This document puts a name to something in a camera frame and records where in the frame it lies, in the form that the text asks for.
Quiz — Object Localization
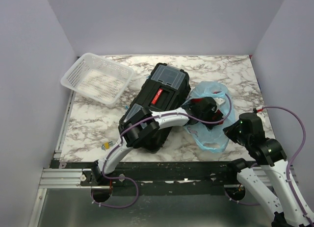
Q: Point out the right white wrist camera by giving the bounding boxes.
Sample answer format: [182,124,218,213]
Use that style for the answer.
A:
[253,106,266,123]

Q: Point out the black mounting base rail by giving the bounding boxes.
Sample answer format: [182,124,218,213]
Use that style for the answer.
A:
[50,160,244,196]

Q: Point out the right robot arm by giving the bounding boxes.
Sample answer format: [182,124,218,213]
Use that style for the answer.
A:
[223,113,314,227]

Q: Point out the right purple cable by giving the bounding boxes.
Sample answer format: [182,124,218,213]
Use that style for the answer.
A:
[223,105,314,225]

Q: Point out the black plastic toolbox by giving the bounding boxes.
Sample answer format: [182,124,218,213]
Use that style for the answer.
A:
[118,63,191,153]

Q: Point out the white perforated plastic basket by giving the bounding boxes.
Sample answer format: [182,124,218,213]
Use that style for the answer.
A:
[60,53,134,106]

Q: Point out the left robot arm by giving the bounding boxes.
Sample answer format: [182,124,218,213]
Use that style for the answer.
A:
[91,97,232,185]

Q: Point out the light blue plastic bag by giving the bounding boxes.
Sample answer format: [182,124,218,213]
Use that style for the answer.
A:
[182,81,236,153]

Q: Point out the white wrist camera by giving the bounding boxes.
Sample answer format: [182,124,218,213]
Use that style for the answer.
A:
[253,106,266,123]
[213,97,226,107]

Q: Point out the red fake cherry tomatoes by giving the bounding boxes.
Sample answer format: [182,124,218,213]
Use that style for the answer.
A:
[191,96,226,122]

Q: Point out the small yellow metal connector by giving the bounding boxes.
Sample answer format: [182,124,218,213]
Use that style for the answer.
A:
[101,141,114,150]

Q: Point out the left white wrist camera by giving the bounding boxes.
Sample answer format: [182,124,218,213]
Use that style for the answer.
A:
[213,97,226,107]

